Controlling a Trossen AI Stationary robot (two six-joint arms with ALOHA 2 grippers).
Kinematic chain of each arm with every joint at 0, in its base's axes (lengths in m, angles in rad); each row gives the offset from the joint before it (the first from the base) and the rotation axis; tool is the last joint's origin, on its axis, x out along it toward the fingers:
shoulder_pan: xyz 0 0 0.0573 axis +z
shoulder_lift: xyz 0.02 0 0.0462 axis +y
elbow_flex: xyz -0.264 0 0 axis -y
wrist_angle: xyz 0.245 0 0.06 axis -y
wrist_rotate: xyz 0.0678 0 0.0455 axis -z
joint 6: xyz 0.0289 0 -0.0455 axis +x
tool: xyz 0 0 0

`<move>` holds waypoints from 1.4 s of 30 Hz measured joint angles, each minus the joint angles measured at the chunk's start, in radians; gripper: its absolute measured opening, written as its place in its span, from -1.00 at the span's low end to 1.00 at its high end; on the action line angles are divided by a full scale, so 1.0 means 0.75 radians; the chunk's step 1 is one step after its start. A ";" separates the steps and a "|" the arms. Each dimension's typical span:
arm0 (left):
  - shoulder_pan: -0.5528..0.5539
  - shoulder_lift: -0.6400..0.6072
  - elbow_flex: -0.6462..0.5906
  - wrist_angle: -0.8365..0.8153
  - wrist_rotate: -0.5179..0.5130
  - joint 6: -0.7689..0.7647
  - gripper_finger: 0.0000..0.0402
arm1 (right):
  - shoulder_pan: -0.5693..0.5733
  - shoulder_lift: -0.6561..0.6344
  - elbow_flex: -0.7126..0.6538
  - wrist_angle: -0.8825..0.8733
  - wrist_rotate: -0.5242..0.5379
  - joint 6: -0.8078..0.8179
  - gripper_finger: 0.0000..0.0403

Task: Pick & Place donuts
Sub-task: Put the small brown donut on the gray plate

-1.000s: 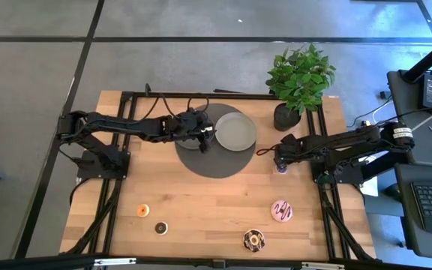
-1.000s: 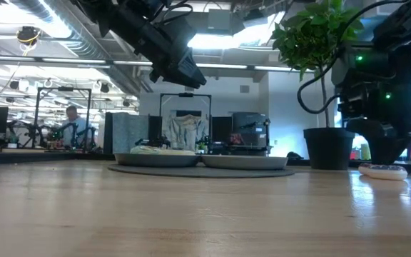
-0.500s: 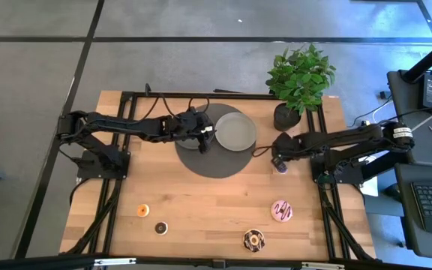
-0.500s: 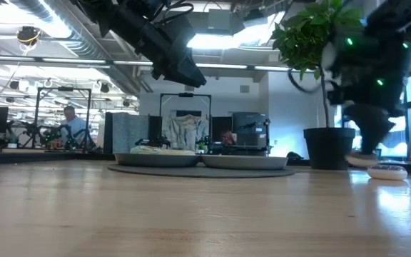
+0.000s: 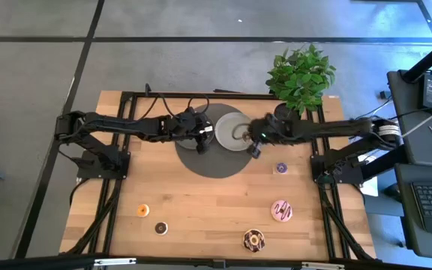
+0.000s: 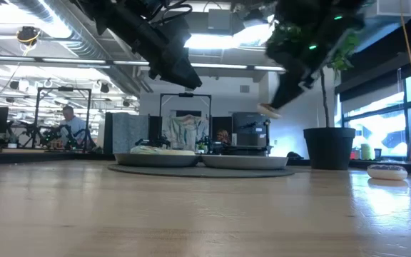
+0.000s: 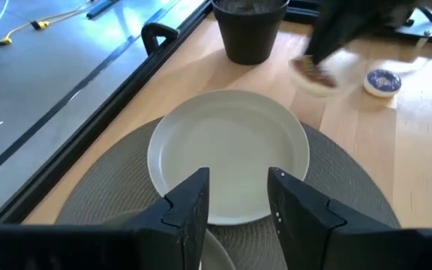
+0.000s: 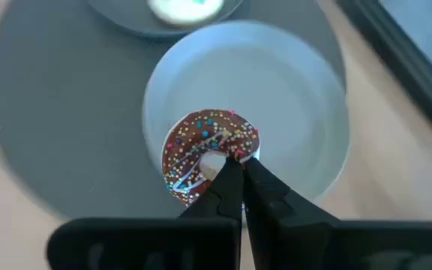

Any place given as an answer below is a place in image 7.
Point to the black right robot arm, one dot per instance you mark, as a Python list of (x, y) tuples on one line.
[(399, 6)]

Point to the small purple frosted donut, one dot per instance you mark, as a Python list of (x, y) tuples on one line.
[(371, 86)]

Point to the large chocolate sprinkled donut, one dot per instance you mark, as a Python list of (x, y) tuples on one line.
[(313, 77)]

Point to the black floor power strip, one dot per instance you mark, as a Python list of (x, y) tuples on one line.
[(101, 8)]

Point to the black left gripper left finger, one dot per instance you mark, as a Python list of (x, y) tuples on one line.
[(186, 225)]

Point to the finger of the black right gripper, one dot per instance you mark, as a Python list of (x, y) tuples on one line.
[(319, 47), (341, 43)]

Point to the green plant in black pot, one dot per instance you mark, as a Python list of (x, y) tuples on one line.
[(249, 37)]

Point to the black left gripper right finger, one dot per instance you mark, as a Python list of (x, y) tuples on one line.
[(306, 232)]

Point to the light grey round plate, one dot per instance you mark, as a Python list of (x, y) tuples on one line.
[(231, 142)]

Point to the round grey woven placemat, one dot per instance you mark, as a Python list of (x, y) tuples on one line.
[(118, 187)]

